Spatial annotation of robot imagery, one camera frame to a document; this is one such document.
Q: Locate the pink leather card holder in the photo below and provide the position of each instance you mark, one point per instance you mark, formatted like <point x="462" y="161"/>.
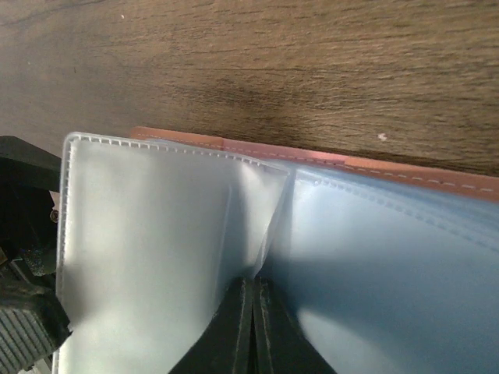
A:
<point x="386" y="267"/>

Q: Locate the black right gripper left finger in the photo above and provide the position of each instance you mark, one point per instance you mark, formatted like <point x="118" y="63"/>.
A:
<point x="225" y="345"/>

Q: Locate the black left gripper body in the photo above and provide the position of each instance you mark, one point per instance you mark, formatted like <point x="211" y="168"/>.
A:
<point x="29" y="228"/>

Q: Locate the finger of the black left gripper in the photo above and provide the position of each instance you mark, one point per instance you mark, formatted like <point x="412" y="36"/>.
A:
<point x="25" y="164"/>
<point x="33" y="325"/>

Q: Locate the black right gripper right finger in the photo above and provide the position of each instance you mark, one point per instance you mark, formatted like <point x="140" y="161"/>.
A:
<point x="281" y="346"/>

